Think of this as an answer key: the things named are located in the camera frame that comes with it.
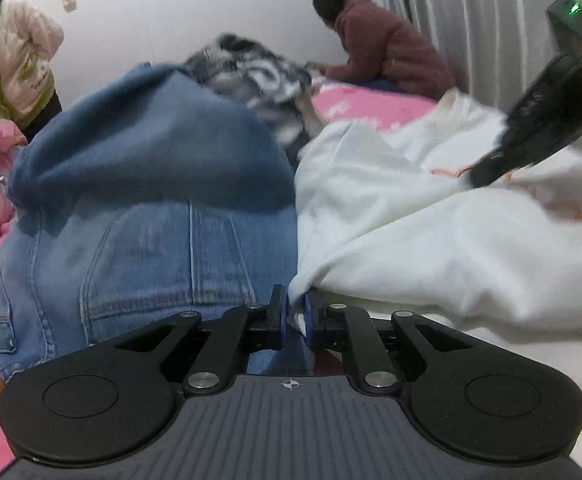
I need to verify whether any beige satin garment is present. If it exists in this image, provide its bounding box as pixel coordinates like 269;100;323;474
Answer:
296;92;331;133

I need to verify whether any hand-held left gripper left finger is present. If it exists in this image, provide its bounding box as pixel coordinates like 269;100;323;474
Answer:
115;284;291;395

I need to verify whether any white sweatshirt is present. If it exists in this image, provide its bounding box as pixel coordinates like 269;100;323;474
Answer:
288;90;582;480

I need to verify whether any grey curtain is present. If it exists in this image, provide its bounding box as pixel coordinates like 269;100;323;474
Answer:
373;0;582;111

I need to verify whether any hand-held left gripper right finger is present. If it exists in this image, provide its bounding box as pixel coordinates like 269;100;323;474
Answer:
301;291;477;395

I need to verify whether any pink floral blanket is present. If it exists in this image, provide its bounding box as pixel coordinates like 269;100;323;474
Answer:
0;82;439;480

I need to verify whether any black white plaid garment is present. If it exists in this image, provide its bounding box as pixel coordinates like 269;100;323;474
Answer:
183;32;332;161

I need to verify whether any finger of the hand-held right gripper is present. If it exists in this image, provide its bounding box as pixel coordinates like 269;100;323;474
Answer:
468;146;538;190

